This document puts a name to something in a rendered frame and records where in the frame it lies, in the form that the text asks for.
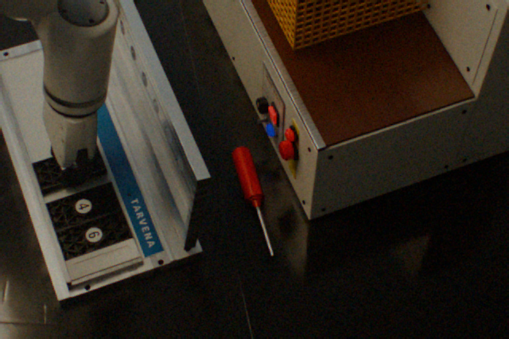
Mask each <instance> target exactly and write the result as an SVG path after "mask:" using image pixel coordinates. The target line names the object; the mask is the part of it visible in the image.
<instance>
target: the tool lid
mask: <svg viewBox="0 0 509 339"><path fill-rule="evenodd" d="M113 1H114V3H115V5H116V6H117V9H118V13H119V16H118V24H117V29H116V35H115V46H114V52H113V58H112V64H111V77H112V79H113V81H114V83H115V87H116V89H117V92H118V94H119V97H121V99H122V102H123V104H124V107H125V108H126V111H127V113H128V115H129V117H131V118H132V120H133V123H134V126H135V128H136V131H137V134H136V135H137V138H138V141H139V143H140V145H141V148H142V151H143V153H144V155H145V157H146V161H147V163H149V164H147V166H148V167H149V168H150V172H151V173H152V176H153V179H154V181H155V185H156V186H157V190H158V192H159V194H160V196H161V198H162V200H163V201H164V203H165V207H166V210H167V212H168V214H169V218H170V220H172V219H173V221H174V223H175V225H176V227H177V231H178V233H179V236H180V239H179V240H180V242H181V246H182V247H183V250H186V249H189V248H192V247H196V243H197V239H198V235H199V231H200V224H201V220H202V216H203V212H204V205H205V201H206V196H207V193H208V187H209V182H210V174H209V172H208V170H207V167H206V165H205V164H204V160H203V158H202V156H201V153H200V151H199V149H198V146H197V144H196V142H195V139H193V137H192V135H191V131H190V130H189V128H188V124H187V123H186V121H185V117H184V116H183V114H182V111H181V108H180V106H179V103H178V102H177V98H176V96H175V95H174V93H173V89H171V87H170V85H169V81H168V80H167V78H166V75H165V73H164V70H163V68H162V66H161V62H160V61H159V59H158V57H157V54H156V52H155V50H154V47H153V45H152V42H151V40H150V39H149V37H148V34H147V32H146V30H145V27H144V25H143V24H142V20H141V18H140V16H139V13H138V11H137V9H136V6H135V4H134V2H133V0H113Z"/></svg>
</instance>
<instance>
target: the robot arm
mask: <svg viewBox="0 0 509 339"><path fill-rule="evenodd" d="M0 13H1V14H3V15H5V16H7V17H9V18H13V19H16V20H19V21H31V22H32V24H33V28H34V29H35V30H36V32H37V35H38V37H39V39H40V42H41V47H42V52H43V60H44V75H43V95H44V97H45V101H44V106H43V121H44V125H45V129H46V131H47V134H48V136H49V141H50V143H51V148H50V153H51V155H52V156H54V155H55V156H56V160H57V163H58V164H59V166H62V167H63V168H66V169H64V170H63V178H62V186H63V188H67V187H72V188H73V187H77V186H79V185H82V184H84V181H87V180H90V174H89V169H88V162H87V160H88V161H89V162H92V161H93V159H94V156H95V149H96V140H97V110H98V109H99V108H100V107H101V106H102V105H103V103H105V101H106V99H107V93H108V87H109V81H110V75H111V64H112V58H113V52H114V46H115V35H116V29H117V24H118V16H119V13H118V9H117V6H116V5H115V3H114V1H113V0H0ZM74 162H77V165H74V166H72V164H73V163H74Z"/></svg>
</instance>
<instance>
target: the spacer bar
mask: <svg viewBox="0 0 509 339"><path fill-rule="evenodd" d="M138 258H140V255H139V252H138V249H137V246H136V244H135V242H134V239H130V240H125V241H123V242H121V243H118V244H114V245H111V246H109V247H104V248H101V249H99V250H96V251H93V252H90V254H87V255H82V256H80V257H77V258H74V259H70V260H69V261H66V265H67V268H68V272H69V274H70V278H71V280H72V281H74V280H77V279H81V278H84V277H87V275H91V274H93V273H96V272H98V271H102V270H106V269H108V268H111V267H114V266H117V265H119V264H122V263H127V262H130V261H132V260H134V259H138Z"/></svg>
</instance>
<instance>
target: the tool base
mask: <svg viewBox="0 0 509 339"><path fill-rule="evenodd" d="M39 52H42V47H41V42H40V40H38V41H33V42H30V43H27V44H23V45H19V46H16V47H13V48H12V49H7V50H4V51H1V52H0V74H1V77H2V81H4V84H5V86H6V90H7V94H8V96H9V99H10V103H11V105H12V108H13V110H14V115H15V118H16V120H17V124H18V127H19V130H20V132H21V134H22V137H23V140H24V143H25V146H26V149H27V151H28V154H29V158H30V161H31V164H32V163H34V161H33V156H32V154H31V151H30V148H29V145H28V143H27V140H26V137H25V132H24V130H23V127H22V124H21V123H20V120H19V118H18V116H17V111H16V108H15V106H14V102H13V99H12V96H11V94H10V89H9V87H8V84H7V82H6V78H5V75H4V72H2V67H1V64H2V63H3V62H7V61H10V60H15V59H17V58H20V57H26V56H28V55H32V54H34V53H39ZM3 53H9V56H3ZM106 101H107V105H108V107H109V109H110V112H111V115H112V118H113V120H114V122H115V125H116V127H117V130H118V132H119V136H120V138H121V140H122V144H123V146H124V148H125V150H126V152H127V154H128V156H129V159H130V163H131V165H132V167H133V169H134V172H135V175H136V177H137V179H138V184H139V185H140V188H141V191H142V194H143V196H144V198H145V200H146V203H147V207H149V209H150V212H151V215H152V217H153V220H154V223H155V224H156V227H157V231H158V233H159V236H160V237H161V241H162V243H163V245H164V248H165V250H164V251H163V252H162V253H159V254H157V255H155V256H153V257H150V258H147V259H143V260H142V261H143V264H142V265H141V266H138V267H134V268H131V269H129V270H125V271H122V272H119V273H117V274H114V275H110V276H107V278H105V279H100V280H98V281H95V282H91V283H89V284H87V285H89V286H91V289H90V290H85V286H86V285H84V286H79V287H77V288H74V289H72V290H69V289H68V285H67V283H66V281H65V278H64V273H63V271H62V270H61V268H60V264H59V261H58V258H57V256H56V251H55V248H54V246H53V243H52V239H51V236H50V234H49V229H48V226H47V224H46V221H45V217H44V215H43V212H42V210H41V205H39V202H38V199H37V195H36V193H35V190H34V187H33V183H32V180H31V177H30V175H29V171H28V168H27V165H26V163H25V158H24V155H23V153H22V150H21V147H20V146H19V144H18V141H17V136H16V134H15V131H14V127H13V124H12V122H11V119H10V115H9V112H8V109H7V106H6V102H5V100H4V97H3V95H2V92H1V89H0V126H2V131H3V134H4V136H5V140H6V144H7V146H8V149H9V152H10V156H11V158H12V162H13V164H14V168H15V171H16V174H17V178H18V180H19V184H21V188H22V191H23V193H24V196H25V200H26V203H27V206H28V209H29V213H30V216H31V219H32V222H33V226H34V229H35V232H36V234H37V238H38V241H39V244H40V246H41V248H42V251H43V254H44V257H45V261H46V263H47V266H48V269H49V273H50V276H51V279H52V283H53V285H54V288H55V291H56V295H57V298H58V302H59V303H60V307H63V306H67V305H70V304H72V303H75V302H79V301H81V300H84V298H89V297H91V296H94V295H97V294H100V293H103V292H106V291H109V290H112V289H114V288H117V287H120V286H124V285H126V284H129V283H133V282H136V281H138V280H140V279H144V278H145V277H147V276H151V275H155V274H157V273H159V272H162V271H166V270H168V269H170V268H174V267H178V266H180V265H183V264H185V263H189V262H192V261H195V260H198V259H201V258H203V250H202V247H201V246H200V242H199V240H198V239H197V243H196V247H192V248H189V249H186V250H183V247H182V246H181V242H180V240H179V239H180V236H179V233H178V231H177V227H176V225H175V223H174V221H173V219H172V220H170V218H169V214H168V212H167V210H166V207H165V203H164V201H163V200H162V198H161V196H160V194H159V192H158V190H157V186H156V185H155V181H154V179H153V176H152V173H151V172H150V168H149V167H148V166H147V164H149V163H147V161H146V157H145V155H144V153H143V151H142V148H141V145H140V143H139V141H138V138H137V135H136V134H137V131H136V128H135V126H134V123H133V120H132V118H131V117H129V115H128V113H127V111H126V108H125V107H124V104H123V102H122V99H121V97H119V94H118V92H117V89H116V87H115V83H114V81H113V79H112V77H111V75H110V81H109V87H108V93H107V99H106ZM160 259H161V260H163V261H164V263H163V264H162V265H159V264H158V261H159V260H160Z"/></svg>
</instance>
